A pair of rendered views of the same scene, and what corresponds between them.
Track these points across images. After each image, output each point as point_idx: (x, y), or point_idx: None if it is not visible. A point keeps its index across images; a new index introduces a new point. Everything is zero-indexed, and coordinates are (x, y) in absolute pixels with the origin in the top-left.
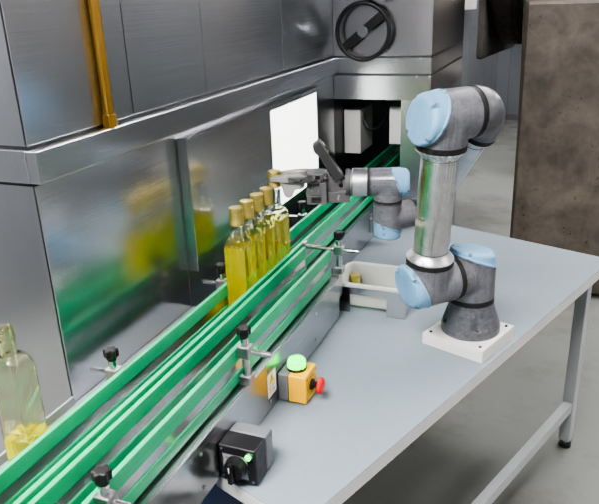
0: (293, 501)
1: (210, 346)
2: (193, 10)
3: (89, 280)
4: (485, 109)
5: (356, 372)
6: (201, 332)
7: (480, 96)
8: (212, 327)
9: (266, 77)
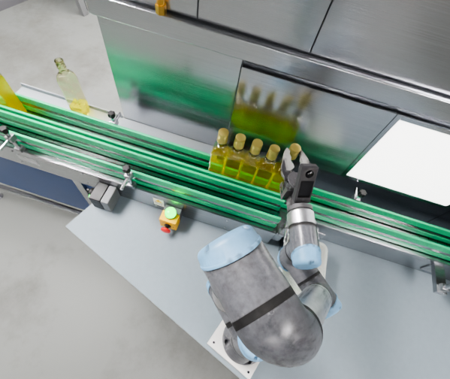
0: (82, 222)
1: (142, 159)
2: None
3: (137, 82)
4: (235, 324)
5: (196, 253)
6: (148, 152)
7: (245, 315)
8: (156, 156)
9: (442, 94)
